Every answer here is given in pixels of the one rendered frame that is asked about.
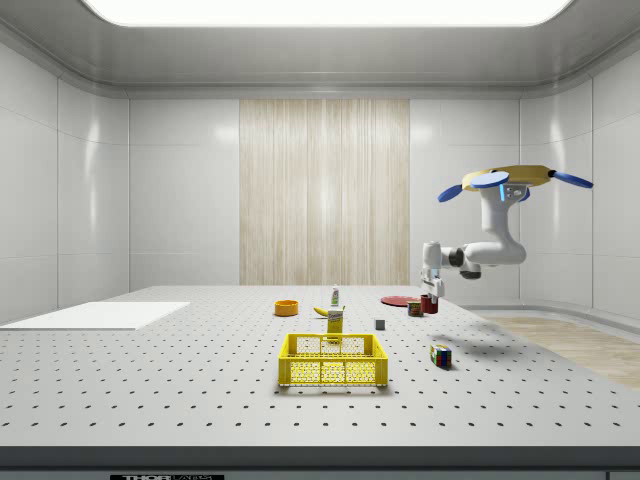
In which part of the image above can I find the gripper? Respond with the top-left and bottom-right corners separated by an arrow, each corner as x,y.
419,276 -> 447,307

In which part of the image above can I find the red plate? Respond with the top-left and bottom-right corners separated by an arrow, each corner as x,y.
380,294 -> 425,308

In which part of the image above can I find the puzzle cube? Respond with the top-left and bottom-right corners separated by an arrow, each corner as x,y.
429,343 -> 454,370

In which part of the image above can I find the yellow carton box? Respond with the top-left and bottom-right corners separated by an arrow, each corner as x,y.
326,308 -> 345,345

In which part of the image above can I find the yellow basket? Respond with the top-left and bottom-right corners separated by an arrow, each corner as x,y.
277,332 -> 390,389

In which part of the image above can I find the drone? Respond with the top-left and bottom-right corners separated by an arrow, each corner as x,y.
437,163 -> 595,204

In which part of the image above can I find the white board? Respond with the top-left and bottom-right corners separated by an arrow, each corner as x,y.
0,301 -> 192,331

